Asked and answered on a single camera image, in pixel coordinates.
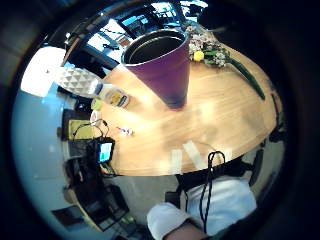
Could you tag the small white pink object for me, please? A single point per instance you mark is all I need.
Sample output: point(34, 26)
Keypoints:
point(125, 131)

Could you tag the white tape strip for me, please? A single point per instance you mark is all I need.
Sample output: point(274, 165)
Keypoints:
point(176, 161)
point(195, 155)

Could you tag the purple conical vase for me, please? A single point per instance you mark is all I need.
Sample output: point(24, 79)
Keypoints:
point(163, 71)

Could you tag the small device with lit screen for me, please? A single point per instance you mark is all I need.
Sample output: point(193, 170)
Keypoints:
point(105, 151)

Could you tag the small green object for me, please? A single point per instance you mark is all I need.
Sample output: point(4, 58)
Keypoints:
point(97, 104)

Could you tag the small white round object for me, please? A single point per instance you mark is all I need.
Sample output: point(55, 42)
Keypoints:
point(94, 116)

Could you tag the yellow round flower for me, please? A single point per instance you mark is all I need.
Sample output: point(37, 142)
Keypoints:
point(198, 56)

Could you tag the yellow-green pad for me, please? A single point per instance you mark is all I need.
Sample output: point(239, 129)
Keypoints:
point(80, 130)

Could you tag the flower bouquet with green stems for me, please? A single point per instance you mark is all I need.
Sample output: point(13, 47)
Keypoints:
point(216, 55)

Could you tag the clear bottle with triangle pattern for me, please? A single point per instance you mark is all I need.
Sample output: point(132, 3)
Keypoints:
point(81, 82)

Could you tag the the person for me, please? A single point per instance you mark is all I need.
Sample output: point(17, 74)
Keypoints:
point(226, 203)

